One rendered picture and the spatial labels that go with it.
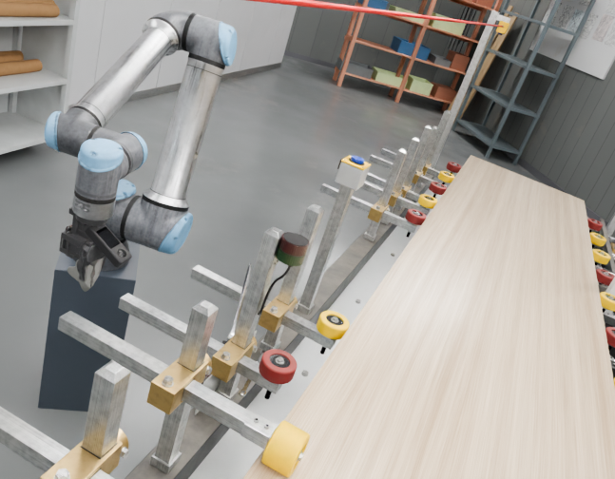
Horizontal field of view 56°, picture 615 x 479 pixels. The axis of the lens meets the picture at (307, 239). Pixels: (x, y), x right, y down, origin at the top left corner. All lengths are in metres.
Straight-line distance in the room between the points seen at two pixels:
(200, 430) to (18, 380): 1.21
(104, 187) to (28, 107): 3.19
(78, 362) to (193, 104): 0.99
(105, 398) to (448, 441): 0.73
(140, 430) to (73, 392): 0.28
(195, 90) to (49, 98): 2.62
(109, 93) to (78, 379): 1.09
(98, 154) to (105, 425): 0.63
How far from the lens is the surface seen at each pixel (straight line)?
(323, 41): 10.69
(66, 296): 2.05
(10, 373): 2.51
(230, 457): 1.47
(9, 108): 4.58
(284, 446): 1.04
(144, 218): 1.89
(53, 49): 4.29
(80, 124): 1.50
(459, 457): 1.30
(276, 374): 1.27
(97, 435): 0.93
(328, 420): 1.22
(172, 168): 1.86
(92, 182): 1.35
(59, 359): 2.22
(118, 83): 1.64
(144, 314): 1.42
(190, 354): 1.10
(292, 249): 1.18
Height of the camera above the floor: 1.70
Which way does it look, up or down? 25 degrees down
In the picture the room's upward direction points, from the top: 19 degrees clockwise
